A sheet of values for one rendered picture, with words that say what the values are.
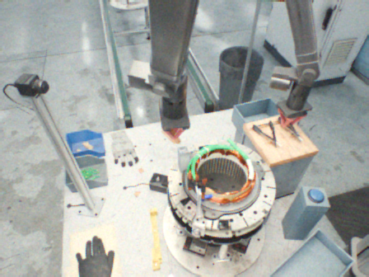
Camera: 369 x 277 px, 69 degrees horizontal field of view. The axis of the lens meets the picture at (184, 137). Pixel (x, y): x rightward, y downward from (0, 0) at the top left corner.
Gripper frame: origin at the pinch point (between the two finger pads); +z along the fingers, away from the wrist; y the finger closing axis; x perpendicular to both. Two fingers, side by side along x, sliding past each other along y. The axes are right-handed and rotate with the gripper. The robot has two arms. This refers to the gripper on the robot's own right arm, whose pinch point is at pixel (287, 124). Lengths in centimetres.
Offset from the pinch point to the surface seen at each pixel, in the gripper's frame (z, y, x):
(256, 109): 8.1, 0.8, -17.9
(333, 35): 55, -147, -125
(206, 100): 35, 6, -59
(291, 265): 5.3, 23.0, 41.0
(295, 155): 2.5, 3.5, 11.7
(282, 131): 2.9, 1.5, 0.5
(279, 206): 30.9, 3.9, 16.3
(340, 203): 110, -80, 0
